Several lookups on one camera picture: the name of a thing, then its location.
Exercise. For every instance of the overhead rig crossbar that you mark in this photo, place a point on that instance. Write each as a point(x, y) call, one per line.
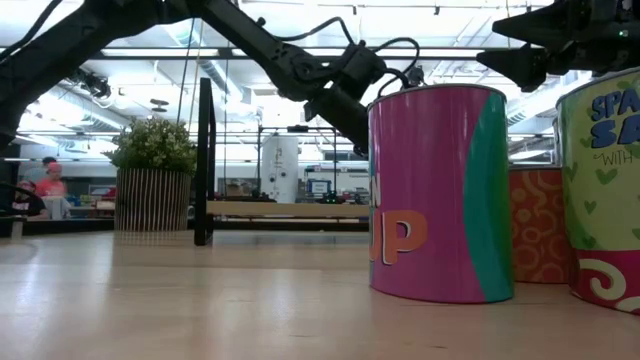
point(225, 52)

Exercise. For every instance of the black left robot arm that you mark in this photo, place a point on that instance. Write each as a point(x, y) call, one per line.
point(60, 55)

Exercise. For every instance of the green plant in striped pot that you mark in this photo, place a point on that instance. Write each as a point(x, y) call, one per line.
point(152, 200)

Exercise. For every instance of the green red spaghetti sauce can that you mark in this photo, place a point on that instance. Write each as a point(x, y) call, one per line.
point(605, 200)

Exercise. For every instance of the blue computer monitor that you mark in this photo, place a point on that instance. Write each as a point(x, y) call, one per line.
point(318, 187)

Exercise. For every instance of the black aluminium table frame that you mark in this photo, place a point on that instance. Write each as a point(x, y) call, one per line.
point(300, 226)

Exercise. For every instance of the black ceiling spotlight cluster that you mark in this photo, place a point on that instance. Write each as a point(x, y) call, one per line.
point(92, 85)

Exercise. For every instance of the black metal shelf end frame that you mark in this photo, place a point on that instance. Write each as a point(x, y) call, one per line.
point(202, 165)

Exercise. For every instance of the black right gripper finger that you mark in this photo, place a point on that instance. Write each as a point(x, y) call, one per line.
point(522, 65)
point(540, 25)

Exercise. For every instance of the pink and teal soup can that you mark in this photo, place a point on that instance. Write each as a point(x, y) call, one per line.
point(430, 190)

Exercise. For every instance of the orange swirl pattern can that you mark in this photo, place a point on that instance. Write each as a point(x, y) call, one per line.
point(537, 225)

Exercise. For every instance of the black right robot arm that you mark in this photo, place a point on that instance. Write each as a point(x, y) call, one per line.
point(625, 47)

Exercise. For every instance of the person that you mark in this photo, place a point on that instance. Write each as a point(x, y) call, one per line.
point(50, 187)
point(30, 205)

